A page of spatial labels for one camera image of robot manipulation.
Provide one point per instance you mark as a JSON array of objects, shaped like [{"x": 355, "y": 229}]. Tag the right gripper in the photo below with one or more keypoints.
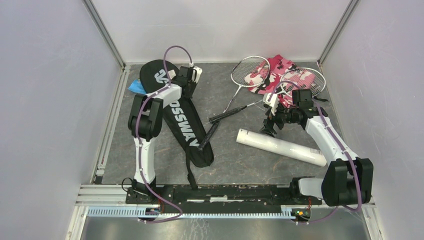
[{"x": 268, "y": 124}]

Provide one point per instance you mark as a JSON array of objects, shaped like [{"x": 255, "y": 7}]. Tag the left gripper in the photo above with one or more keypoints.
[{"x": 190, "y": 94}]

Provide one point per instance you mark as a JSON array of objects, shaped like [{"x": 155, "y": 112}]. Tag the white shuttlecock tube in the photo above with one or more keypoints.
[{"x": 281, "y": 147}]

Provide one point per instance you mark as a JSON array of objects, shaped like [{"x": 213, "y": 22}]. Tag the black racket bag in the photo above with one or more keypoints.
[{"x": 180, "y": 115}]

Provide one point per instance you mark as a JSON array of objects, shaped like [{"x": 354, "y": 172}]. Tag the white racket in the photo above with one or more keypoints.
[
  {"x": 301, "y": 78},
  {"x": 250, "y": 72}
]

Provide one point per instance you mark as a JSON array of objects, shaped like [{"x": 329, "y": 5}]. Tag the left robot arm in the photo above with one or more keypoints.
[{"x": 167, "y": 98}]

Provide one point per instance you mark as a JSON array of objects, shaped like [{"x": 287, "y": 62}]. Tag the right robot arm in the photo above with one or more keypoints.
[{"x": 348, "y": 179}]

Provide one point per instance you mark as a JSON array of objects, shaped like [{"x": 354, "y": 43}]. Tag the pink camouflage bag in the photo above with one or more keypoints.
[{"x": 278, "y": 66}]

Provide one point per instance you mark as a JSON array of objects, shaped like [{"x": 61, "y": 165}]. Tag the blue cloth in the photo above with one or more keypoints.
[{"x": 137, "y": 87}]

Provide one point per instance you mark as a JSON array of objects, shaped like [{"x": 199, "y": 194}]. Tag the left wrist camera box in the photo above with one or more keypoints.
[{"x": 196, "y": 74}]

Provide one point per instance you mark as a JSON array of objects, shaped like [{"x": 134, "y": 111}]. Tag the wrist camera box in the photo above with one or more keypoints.
[
  {"x": 196, "y": 74},
  {"x": 271, "y": 100}
]

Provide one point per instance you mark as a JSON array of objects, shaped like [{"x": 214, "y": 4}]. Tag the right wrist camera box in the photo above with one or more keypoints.
[{"x": 271, "y": 100}]

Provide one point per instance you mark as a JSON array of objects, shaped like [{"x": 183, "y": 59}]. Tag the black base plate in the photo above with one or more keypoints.
[{"x": 220, "y": 198}]

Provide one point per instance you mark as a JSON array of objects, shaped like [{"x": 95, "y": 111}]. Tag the white slotted cable duct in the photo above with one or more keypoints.
[{"x": 144, "y": 213}]

